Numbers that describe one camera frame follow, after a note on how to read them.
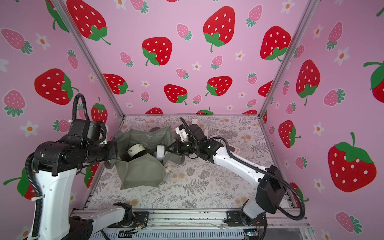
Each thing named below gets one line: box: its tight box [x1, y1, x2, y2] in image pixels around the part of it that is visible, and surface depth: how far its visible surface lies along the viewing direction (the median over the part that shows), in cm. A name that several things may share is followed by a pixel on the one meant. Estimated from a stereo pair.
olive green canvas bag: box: [104, 126, 185, 190], surface depth 69 cm
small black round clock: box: [127, 143, 147, 159], surface depth 78 cm
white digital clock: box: [156, 145, 165, 164], surface depth 76 cm
